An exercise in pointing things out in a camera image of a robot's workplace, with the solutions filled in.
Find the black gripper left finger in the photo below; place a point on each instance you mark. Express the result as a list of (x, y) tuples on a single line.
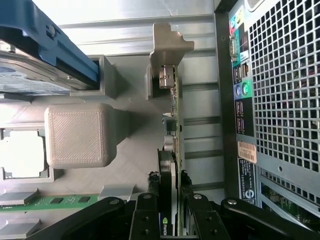
[(145, 220)]

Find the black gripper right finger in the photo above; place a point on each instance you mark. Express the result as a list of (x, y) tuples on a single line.
[(207, 220)]

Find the orange barcode label sticker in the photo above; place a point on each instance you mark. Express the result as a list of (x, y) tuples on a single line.
[(247, 151)]

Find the green RAM stick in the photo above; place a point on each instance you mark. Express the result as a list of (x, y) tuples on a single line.
[(55, 201)]

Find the gray 3D-printed parts rack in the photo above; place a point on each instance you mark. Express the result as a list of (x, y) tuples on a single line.
[(75, 135)]

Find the silver square CPU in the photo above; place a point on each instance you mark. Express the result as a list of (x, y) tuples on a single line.
[(20, 152)]

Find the gray perforated PC case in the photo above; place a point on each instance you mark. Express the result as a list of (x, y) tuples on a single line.
[(275, 87)]

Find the silver hard disk drive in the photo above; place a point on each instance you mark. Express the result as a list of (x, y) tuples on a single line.
[(30, 72)]

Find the hard drive in blue caddy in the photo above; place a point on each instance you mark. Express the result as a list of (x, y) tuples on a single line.
[(50, 32)]

